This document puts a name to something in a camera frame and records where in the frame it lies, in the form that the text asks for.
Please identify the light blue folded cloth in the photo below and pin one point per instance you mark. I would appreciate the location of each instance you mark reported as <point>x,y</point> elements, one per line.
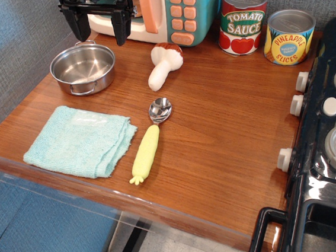
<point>81,143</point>

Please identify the teal toy microwave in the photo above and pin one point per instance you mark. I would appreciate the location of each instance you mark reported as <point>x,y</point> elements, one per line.
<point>183,22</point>

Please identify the pineapple slices can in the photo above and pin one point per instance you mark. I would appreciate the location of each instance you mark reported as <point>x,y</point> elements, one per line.
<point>288,36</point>

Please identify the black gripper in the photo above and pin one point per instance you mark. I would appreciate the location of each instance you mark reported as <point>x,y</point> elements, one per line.
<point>121,11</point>

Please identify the plush white brown mushroom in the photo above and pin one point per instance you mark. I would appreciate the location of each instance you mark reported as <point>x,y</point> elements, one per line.
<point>166,57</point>

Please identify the silver steel pot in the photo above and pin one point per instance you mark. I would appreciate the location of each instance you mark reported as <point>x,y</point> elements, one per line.
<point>84,69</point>

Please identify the black toy stove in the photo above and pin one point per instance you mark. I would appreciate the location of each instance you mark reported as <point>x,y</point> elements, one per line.
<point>308,224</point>

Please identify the tomato sauce can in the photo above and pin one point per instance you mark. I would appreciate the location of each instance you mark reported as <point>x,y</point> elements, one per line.
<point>241,25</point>

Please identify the spoon with yellow corn handle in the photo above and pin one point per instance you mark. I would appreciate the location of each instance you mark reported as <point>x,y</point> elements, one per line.
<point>159,111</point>

